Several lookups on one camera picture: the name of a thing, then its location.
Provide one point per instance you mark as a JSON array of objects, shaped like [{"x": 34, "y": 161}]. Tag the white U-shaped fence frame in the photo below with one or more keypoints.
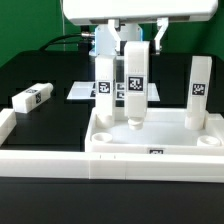
[{"x": 100, "y": 165}]

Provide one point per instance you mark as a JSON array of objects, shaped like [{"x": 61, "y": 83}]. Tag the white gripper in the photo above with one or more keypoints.
[{"x": 94, "y": 12}]

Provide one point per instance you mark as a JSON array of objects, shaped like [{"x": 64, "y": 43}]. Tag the white marker sheet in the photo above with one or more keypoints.
[{"x": 86, "y": 91}]

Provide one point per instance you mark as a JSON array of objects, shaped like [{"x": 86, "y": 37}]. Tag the white desk tabletop tray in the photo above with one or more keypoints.
[{"x": 163, "y": 132}]

